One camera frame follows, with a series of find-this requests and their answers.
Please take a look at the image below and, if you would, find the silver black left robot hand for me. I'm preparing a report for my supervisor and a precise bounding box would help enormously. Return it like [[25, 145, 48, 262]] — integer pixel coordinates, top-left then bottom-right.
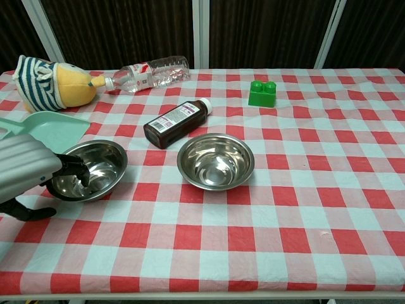
[[0, 132, 91, 222]]

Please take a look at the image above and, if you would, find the mint green plastic dustpan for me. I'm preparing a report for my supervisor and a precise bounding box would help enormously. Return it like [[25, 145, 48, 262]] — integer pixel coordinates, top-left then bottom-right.
[[0, 110, 91, 153]]

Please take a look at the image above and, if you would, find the yellow plush toy striped hat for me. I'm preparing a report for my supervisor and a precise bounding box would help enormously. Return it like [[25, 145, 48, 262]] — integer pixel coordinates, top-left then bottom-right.
[[11, 54, 105, 113]]

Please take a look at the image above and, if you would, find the clear plastic water bottle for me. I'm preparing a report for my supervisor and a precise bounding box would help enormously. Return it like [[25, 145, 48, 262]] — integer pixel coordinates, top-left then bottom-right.
[[105, 55, 192, 94]]

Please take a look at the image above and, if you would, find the brown medicine bottle white cap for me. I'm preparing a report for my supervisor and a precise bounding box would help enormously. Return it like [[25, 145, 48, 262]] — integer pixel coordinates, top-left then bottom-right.
[[143, 97, 213, 149]]

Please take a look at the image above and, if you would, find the red white checkered tablecloth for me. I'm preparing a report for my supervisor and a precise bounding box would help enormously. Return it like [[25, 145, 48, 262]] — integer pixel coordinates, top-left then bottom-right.
[[0, 68, 405, 294]]

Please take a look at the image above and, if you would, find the green toy building block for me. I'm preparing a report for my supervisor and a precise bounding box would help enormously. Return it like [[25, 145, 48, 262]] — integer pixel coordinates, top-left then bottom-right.
[[247, 80, 276, 108]]

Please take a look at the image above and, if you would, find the white partition frame post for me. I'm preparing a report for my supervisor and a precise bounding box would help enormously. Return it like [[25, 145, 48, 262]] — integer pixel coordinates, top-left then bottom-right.
[[192, 0, 210, 70], [313, 0, 347, 69], [21, 0, 66, 64]]

